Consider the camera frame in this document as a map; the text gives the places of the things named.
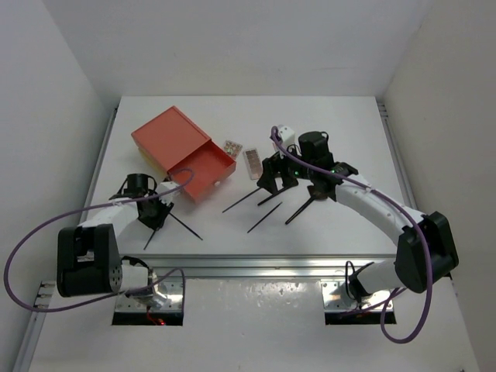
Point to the aluminium rail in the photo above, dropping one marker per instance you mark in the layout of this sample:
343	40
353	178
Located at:
262	266

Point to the orange top drawer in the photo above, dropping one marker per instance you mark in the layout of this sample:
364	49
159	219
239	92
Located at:
211	166

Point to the thin black pencil brush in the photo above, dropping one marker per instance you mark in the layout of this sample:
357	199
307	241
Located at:
188	228

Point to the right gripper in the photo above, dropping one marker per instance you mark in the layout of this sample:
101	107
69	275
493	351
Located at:
271	167

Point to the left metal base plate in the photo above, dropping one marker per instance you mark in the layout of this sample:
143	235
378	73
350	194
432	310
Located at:
165	297

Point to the long nude eyeshadow palette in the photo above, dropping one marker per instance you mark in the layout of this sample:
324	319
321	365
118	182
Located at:
253	163

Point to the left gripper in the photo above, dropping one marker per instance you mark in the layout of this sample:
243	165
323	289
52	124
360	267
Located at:
156	222

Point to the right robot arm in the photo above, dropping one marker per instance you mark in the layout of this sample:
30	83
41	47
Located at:
426	250

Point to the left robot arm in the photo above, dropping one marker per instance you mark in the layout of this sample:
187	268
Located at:
88	258

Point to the orange drawer box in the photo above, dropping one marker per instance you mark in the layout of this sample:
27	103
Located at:
169	138

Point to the black fan brush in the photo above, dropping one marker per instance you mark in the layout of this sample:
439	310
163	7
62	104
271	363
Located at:
302	207

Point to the thin black liner brush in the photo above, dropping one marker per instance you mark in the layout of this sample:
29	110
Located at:
241	199

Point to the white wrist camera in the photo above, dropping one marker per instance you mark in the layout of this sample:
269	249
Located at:
285	136
168	191

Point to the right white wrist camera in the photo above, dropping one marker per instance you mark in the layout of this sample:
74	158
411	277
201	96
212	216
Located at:
285	136

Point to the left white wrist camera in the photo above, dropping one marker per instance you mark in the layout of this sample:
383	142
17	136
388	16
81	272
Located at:
168	191

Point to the small multicolour eyeshadow palette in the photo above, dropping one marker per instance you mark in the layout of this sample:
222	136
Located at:
232	149

